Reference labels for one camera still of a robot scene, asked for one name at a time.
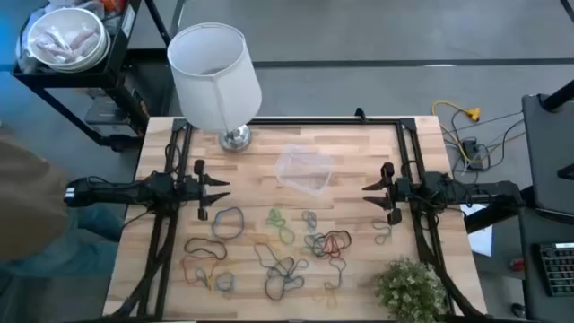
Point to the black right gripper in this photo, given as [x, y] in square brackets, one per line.
[397, 190]

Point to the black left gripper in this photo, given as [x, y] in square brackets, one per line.
[202, 190]

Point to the red rubber band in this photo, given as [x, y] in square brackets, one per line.
[184, 269]
[347, 238]

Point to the green rubber band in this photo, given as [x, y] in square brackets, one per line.
[308, 242]
[292, 237]
[274, 218]

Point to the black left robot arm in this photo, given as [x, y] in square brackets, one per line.
[130, 192]

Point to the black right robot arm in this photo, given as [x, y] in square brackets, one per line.
[471, 192]

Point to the clear plastic bin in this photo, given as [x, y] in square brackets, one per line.
[305, 172]

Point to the artificial green plant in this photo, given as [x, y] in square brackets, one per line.
[410, 289]

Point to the black power strip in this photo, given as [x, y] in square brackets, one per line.
[472, 152]

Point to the white shade silver table lamp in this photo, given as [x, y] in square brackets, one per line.
[211, 81]

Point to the white paper sheet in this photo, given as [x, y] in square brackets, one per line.
[482, 242]

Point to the black utility cart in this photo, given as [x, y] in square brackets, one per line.
[134, 76]

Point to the small red object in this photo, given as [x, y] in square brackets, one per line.
[516, 264]

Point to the black side desk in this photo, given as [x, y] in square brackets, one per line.
[538, 233]

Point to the dark grey flat panel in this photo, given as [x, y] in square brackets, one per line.
[547, 148]

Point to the black computer mouse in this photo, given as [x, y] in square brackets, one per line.
[519, 310]

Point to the person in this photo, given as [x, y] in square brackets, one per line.
[27, 197]

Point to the black keyboard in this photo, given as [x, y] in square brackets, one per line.
[558, 269]

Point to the plastic wrapped packets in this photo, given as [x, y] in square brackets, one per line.
[80, 40]

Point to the orange cardboard boxes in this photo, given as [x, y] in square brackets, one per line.
[113, 4]

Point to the white bowl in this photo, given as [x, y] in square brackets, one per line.
[67, 18]

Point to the black frame bracket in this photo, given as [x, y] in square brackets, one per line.
[360, 114]

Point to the black aluminium table frame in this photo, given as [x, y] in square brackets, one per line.
[314, 121]

